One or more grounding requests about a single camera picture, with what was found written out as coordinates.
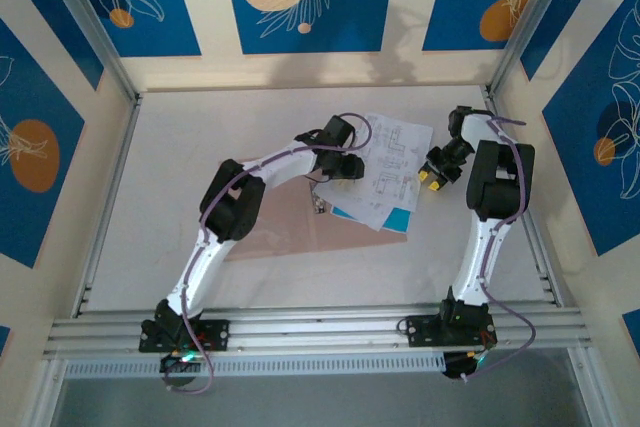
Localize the blue printed sheet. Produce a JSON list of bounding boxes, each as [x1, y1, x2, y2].
[[332, 205, 414, 235]]

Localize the brown cardboard sheet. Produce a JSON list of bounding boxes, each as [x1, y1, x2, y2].
[[222, 179, 411, 262]]

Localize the black base controller board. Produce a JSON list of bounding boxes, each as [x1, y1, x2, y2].
[[159, 351, 206, 388], [442, 349, 489, 381]]

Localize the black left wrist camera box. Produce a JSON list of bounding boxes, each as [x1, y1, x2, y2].
[[319, 115, 357, 149]]

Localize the aluminium side rail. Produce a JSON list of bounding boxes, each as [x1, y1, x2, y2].
[[72, 91, 144, 318], [482, 86, 564, 306]]

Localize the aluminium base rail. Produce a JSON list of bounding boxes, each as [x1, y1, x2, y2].
[[42, 304, 594, 361]]

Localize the aluminium frame post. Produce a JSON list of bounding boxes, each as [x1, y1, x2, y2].
[[487, 0, 584, 98], [37, 0, 144, 103]]

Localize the grey slotted cable duct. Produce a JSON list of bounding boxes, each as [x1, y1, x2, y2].
[[64, 351, 446, 379]]

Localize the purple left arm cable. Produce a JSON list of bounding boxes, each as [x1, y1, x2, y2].
[[162, 111, 376, 396]]

